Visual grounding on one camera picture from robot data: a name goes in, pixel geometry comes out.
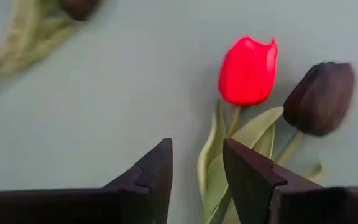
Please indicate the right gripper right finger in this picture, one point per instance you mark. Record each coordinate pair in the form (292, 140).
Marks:
(275, 199)

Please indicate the dark purple artificial tulip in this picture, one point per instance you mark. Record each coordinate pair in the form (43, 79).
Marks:
(79, 7)
(319, 99)

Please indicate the green table mat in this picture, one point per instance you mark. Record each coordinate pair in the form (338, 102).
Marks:
(135, 93)

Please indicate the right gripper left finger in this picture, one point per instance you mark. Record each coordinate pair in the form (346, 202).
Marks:
(120, 202)

